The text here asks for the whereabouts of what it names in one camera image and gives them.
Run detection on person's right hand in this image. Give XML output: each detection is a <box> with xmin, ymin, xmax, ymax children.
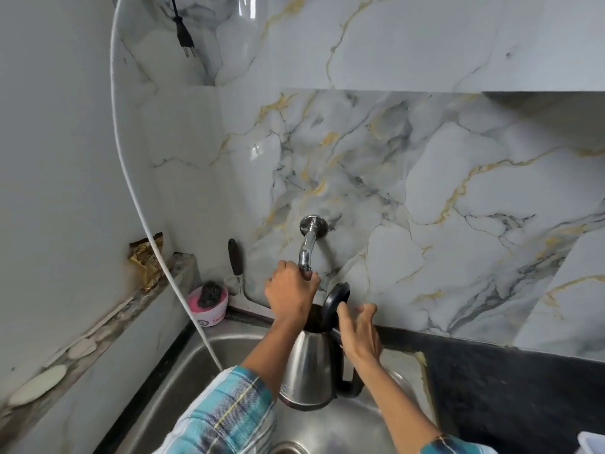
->
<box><xmin>337</xmin><ymin>302</ymin><xmax>383</xmax><ymax>364</ymax></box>

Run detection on person's left hand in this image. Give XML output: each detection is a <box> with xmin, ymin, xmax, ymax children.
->
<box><xmin>264</xmin><ymin>260</ymin><xmax>321</xmax><ymax>323</ymax></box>

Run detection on chrome wall tap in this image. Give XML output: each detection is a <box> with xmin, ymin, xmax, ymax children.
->
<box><xmin>298</xmin><ymin>215</ymin><xmax>329</xmax><ymax>280</ymax></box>

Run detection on stainless steel electric kettle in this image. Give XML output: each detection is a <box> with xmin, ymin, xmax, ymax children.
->
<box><xmin>277</xmin><ymin>282</ymin><xmax>368</xmax><ymax>412</ymax></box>

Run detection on person's left forearm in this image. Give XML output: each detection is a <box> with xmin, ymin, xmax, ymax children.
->
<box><xmin>156</xmin><ymin>311</ymin><xmax>314</xmax><ymax>454</ymax></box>

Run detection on person's right forearm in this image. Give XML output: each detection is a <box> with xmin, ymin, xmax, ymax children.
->
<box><xmin>349</xmin><ymin>346</ymin><xmax>499</xmax><ymax>454</ymax></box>

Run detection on black scrubber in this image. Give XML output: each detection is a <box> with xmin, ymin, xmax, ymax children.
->
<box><xmin>199</xmin><ymin>282</ymin><xmax>223</xmax><ymax>311</ymax></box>

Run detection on pink round tub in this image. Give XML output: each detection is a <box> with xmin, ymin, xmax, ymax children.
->
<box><xmin>186</xmin><ymin>284</ymin><xmax>230</xmax><ymax>329</ymax></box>

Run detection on golden foil packet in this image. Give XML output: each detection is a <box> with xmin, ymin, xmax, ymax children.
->
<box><xmin>129</xmin><ymin>232</ymin><xmax>165</xmax><ymax>293</ymax></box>

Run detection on stainless steel sink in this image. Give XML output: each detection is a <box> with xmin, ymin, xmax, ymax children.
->
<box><xmin>115</xmin><ymin>320</ymin><xmax>439</xmax><ymax>454</ymax></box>

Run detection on black power plug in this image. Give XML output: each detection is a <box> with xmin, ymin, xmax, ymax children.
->
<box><xmin>169</xmin><ymin>0</ymin><xmax>199</xmax><ymax>60</ymax></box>

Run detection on white object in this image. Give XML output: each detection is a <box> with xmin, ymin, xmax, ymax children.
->
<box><xmin>577</xmin><ymin>430</ymin><xmax>605</xmax><ymax>454</ymax></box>

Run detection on black-handled kitchen tool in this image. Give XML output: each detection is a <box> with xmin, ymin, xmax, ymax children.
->
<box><xmin>227</xmin><ymin>238</ymin><xmax>247</xmax><ymax>297</ymax></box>

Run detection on white cable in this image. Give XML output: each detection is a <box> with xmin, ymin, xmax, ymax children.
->
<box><xmin>109</xmin><ymin>0</ymin><xmax>224</xmax><ymax>372</ymax></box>

